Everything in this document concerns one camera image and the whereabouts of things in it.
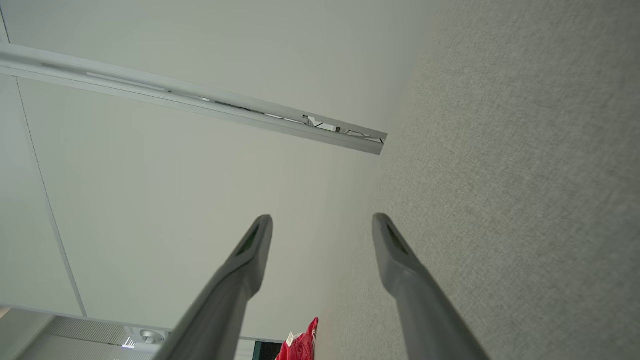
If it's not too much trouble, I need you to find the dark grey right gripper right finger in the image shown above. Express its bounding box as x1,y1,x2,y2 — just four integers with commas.
372,213,491,360

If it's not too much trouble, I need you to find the red shirt with striped trim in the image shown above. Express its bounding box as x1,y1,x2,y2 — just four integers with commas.
275,317,319,360

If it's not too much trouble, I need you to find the round silver spotlight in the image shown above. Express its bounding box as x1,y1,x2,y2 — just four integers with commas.
139,327,167,346

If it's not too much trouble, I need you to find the white aluminium rail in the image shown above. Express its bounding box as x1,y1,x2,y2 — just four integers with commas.
0,42,388,156

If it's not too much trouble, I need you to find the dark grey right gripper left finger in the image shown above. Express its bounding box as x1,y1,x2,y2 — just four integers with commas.
152,215,274,360

